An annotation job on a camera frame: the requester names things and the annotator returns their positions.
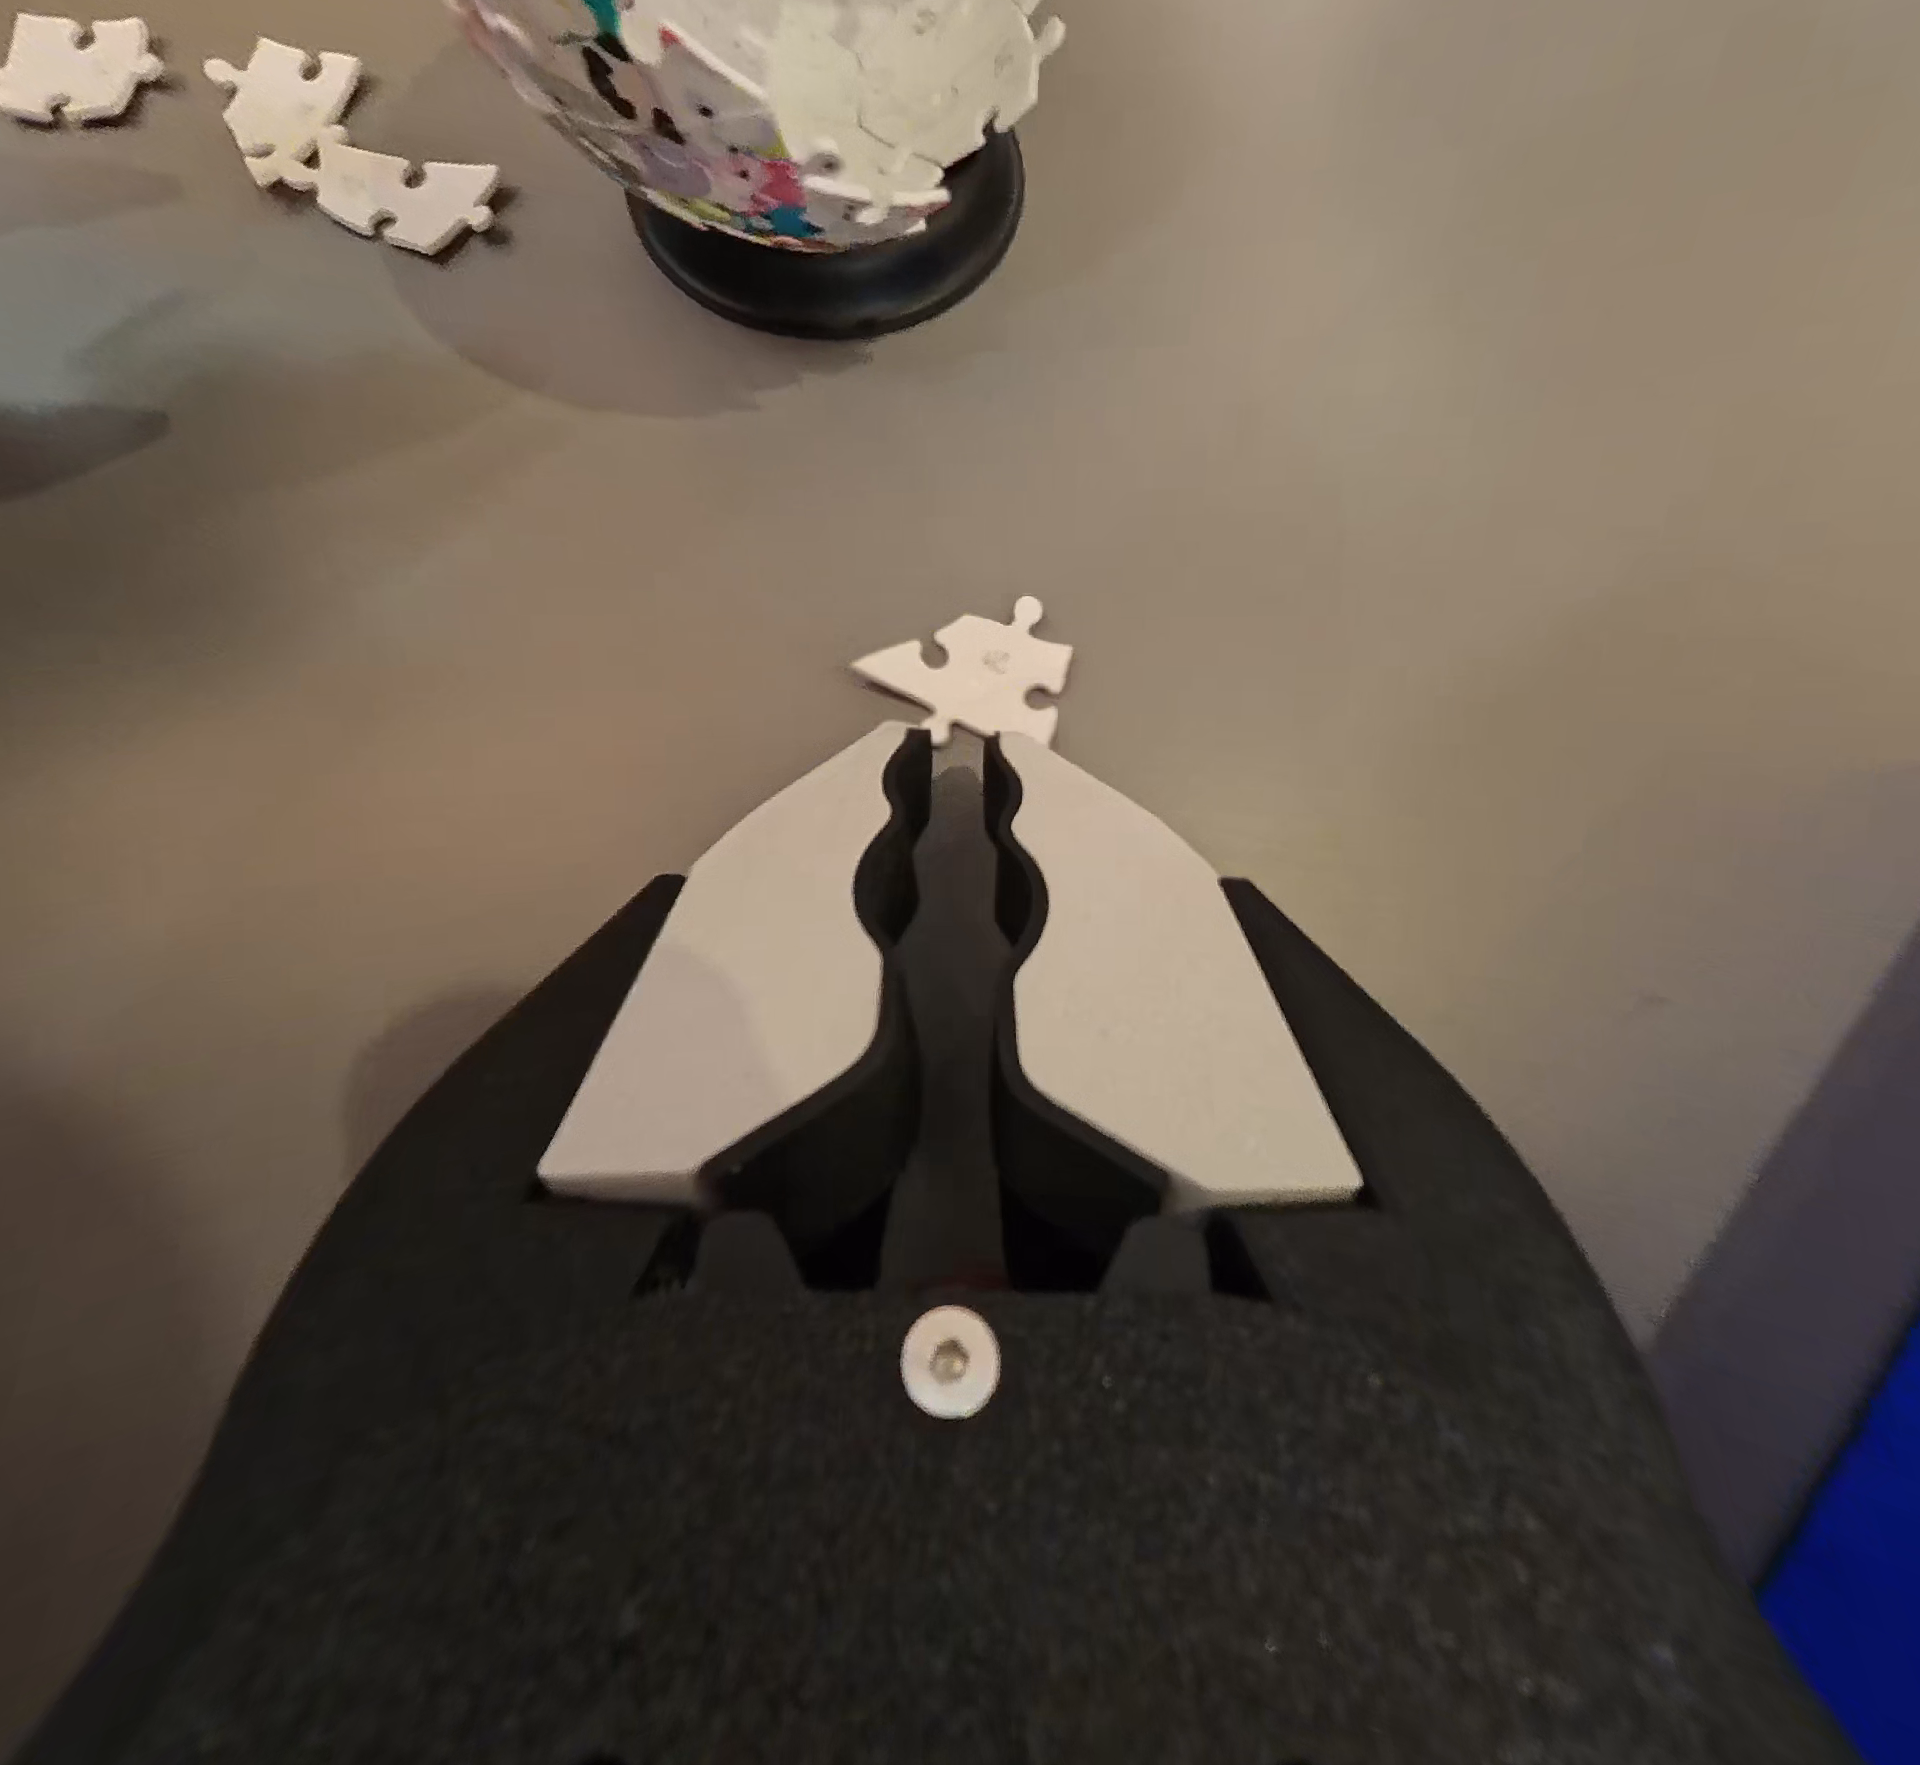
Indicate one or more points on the blue plastic bin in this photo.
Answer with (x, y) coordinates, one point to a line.
(1859, 1571)

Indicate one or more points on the round black ball stand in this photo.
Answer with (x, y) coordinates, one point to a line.
(841, 287)

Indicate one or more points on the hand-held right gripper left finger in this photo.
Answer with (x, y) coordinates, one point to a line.
(734, 1029)

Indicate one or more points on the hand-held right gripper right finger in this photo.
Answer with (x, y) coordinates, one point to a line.
(1171, 1029)

